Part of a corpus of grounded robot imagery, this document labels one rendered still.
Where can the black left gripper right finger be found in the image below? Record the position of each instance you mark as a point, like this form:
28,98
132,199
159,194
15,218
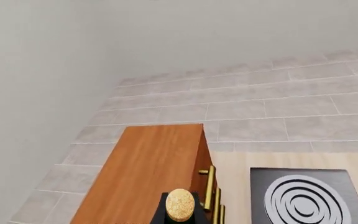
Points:
199,215

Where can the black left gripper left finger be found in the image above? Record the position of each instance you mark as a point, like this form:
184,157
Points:
158,213

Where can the wooden cabinet with drawers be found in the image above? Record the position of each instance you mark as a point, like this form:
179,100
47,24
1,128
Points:
141,172

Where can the flat black stove plate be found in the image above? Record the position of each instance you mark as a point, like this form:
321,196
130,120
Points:
309,198

